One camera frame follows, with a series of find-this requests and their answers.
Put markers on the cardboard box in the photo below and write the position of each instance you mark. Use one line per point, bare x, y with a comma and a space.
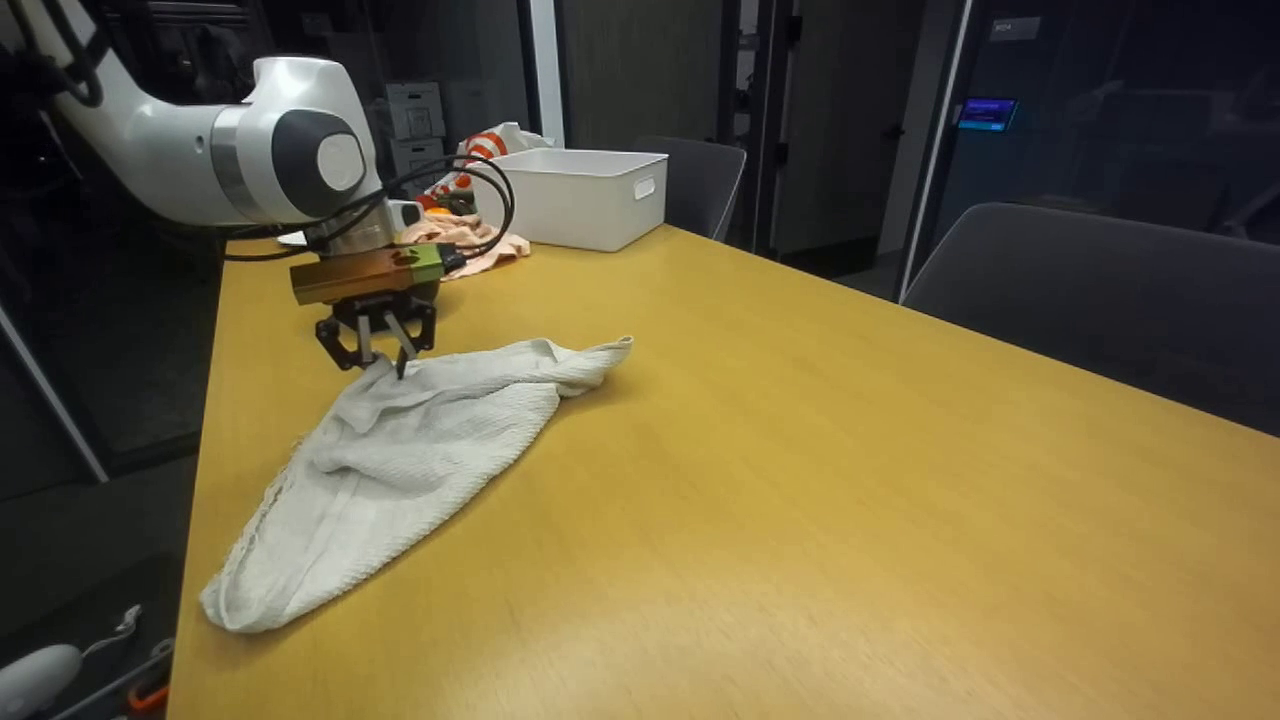
412, 106
423, 152

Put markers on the orange and white striped bag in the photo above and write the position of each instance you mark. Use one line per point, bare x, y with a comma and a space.
501, 143

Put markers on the white terry towel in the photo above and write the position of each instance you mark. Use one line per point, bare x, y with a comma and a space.
402, 467

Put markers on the pink crumpled cloth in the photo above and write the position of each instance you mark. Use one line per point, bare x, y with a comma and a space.
501, 251

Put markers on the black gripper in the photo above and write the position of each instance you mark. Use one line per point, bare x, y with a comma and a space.
340, 335

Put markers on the gray office chair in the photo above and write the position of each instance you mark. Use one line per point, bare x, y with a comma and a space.
1107, 305
704, 187

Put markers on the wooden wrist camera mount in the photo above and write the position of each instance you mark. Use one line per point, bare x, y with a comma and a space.
363, 275

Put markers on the blue lit screen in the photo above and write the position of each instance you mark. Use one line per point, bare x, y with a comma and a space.
991, 115

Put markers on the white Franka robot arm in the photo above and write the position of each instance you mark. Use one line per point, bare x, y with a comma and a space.
163, 144

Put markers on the white plastic bin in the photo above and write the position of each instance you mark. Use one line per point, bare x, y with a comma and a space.
586, 195

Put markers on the gray padded object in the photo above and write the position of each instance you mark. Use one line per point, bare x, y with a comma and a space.
32, 682

